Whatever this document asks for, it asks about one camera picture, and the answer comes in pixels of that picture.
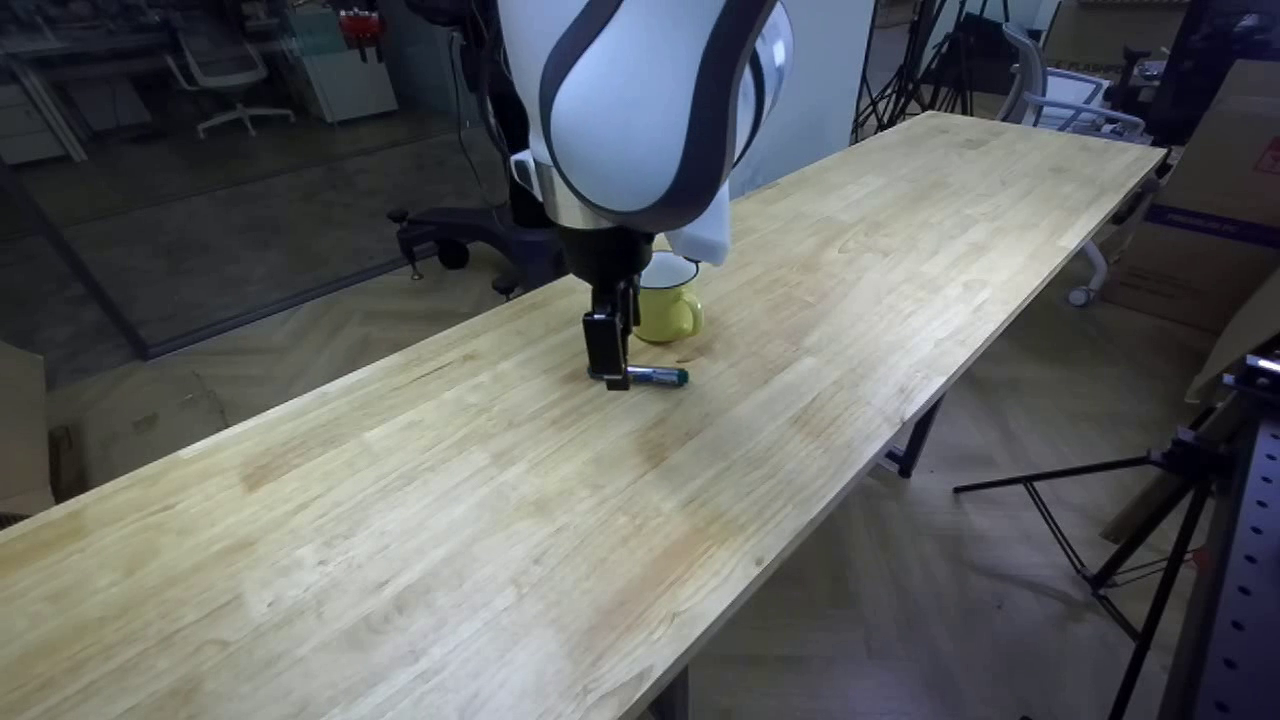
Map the black pedestal robot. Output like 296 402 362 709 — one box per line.
388 0 572 302

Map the yellow enamel cup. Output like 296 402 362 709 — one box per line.
629 249 708 350

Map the black bulky equipment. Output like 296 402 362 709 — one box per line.
1143 0 1280 153

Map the white frame chair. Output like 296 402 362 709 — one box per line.
994 19 1152 314

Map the cardboard box purple stripe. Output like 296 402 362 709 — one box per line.
1101 54 1280 336

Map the black marker green cap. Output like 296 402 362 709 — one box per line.
622 365 695 397

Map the grey filing cabinet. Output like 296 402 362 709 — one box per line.
282 0 403 129

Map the black tripod stand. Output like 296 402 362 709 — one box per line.
947 397 1252 720

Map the black table leg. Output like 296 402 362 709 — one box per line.
886 397 947 485

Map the brown cardboard box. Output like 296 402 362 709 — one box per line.
0 336 60 523

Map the black perforated breadboard table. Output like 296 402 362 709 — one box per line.
1156 350 1280 720

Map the black bag with cables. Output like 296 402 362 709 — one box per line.
851 0 1036 144

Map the grey office desk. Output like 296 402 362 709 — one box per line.
0 16 183 171

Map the white office chair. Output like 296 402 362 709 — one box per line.
167 19 304 144

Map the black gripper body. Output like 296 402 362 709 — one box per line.
557 224 662 322

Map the tan cardboard sheet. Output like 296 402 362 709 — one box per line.
1180 265 1280 412

